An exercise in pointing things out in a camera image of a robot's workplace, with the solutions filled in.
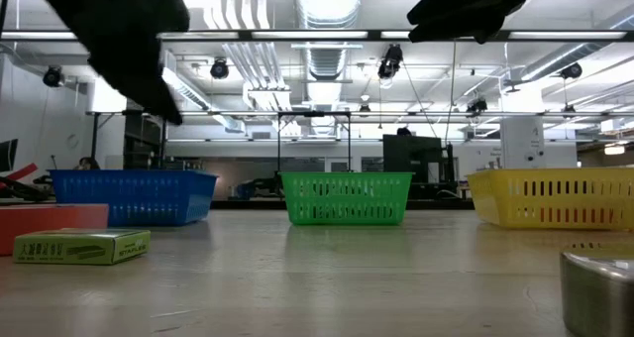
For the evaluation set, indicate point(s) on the blue plastic basket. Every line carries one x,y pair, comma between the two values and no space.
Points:
129,198

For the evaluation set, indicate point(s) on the red flat bar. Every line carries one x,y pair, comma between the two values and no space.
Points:
25,171

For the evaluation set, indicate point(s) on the person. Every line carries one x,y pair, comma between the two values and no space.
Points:
88,163

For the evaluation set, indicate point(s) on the black monitor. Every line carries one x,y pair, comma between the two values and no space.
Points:
7,153

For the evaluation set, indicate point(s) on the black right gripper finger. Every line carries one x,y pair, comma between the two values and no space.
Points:
465,0
470,27

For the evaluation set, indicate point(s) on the white pillar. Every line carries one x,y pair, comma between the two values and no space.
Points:
522,144

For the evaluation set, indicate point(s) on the green staple box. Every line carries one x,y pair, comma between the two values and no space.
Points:
74,250

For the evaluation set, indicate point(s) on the green plastic basket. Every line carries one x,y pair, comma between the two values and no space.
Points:
347,198

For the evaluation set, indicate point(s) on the black cabinet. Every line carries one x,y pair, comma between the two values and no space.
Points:
411,158

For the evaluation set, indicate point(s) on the metal tin can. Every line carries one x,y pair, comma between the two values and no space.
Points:
599,297

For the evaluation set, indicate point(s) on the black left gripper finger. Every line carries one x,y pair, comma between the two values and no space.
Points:
158,77
126,79

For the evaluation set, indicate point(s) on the black overhead beam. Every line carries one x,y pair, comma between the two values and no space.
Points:
307,34

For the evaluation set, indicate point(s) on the black shelving rack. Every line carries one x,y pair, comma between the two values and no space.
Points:
143,144

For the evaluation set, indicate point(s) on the yellow plastic basket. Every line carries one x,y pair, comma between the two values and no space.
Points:
555,198

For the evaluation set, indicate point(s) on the red box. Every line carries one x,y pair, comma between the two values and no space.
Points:
49,218

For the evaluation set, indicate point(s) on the silver ventilation duct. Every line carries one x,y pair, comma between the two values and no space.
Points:
327,10

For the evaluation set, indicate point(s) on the black ceiling spotlight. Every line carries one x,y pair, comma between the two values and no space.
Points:
391,62
52,76
219,69
476,106
572,71

